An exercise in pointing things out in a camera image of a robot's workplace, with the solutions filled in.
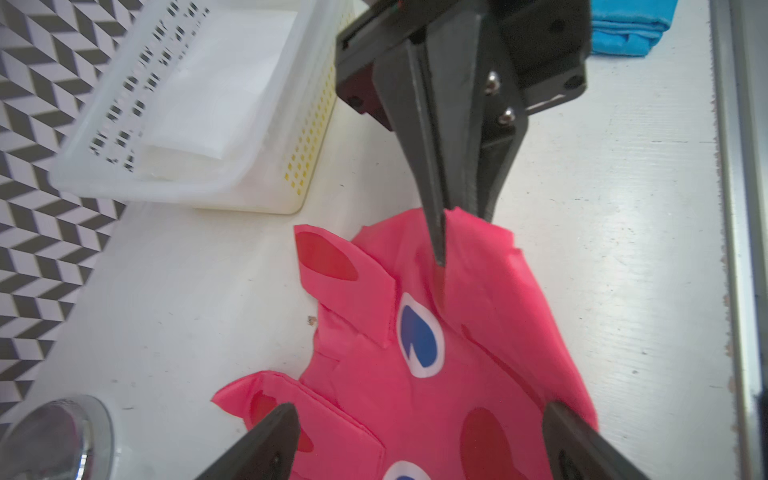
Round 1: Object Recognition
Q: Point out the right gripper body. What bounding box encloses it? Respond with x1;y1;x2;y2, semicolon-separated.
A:
335;1;592;129

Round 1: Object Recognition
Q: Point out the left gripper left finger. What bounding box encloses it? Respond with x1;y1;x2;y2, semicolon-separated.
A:
196;403;300;480

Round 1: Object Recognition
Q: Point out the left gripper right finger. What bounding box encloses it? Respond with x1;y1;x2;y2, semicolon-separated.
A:
542;402;648;480

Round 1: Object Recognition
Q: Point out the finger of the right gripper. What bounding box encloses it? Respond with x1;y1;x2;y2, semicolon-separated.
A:
477;35;528;221
372;37;480;266

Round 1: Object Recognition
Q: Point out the blue raincoat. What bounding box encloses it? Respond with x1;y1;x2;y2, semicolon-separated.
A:
591;0;678;57

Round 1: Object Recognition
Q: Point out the pink bunny raincoat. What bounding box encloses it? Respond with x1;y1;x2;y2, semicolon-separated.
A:
213;209;598;479

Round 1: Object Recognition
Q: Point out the white raincoat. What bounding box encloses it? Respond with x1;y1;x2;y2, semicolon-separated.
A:
142;7;297;162

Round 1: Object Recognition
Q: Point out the white plastic basket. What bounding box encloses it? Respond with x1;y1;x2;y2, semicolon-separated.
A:
50;1;354;214

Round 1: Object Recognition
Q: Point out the chrome glass holder stand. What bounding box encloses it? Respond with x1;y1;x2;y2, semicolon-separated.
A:
1;395;114;479

